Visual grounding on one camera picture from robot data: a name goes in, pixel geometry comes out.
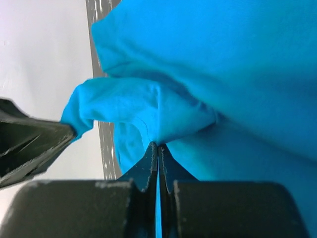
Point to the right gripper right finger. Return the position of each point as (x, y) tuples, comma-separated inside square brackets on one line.
[(224, 209)]

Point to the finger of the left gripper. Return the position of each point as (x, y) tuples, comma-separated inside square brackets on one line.
[(18, 130), (28, 162)]

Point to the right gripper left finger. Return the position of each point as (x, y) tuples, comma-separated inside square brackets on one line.
[(122, 208)]

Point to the blue t shirt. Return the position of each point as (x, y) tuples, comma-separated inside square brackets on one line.
[(230, 86)]

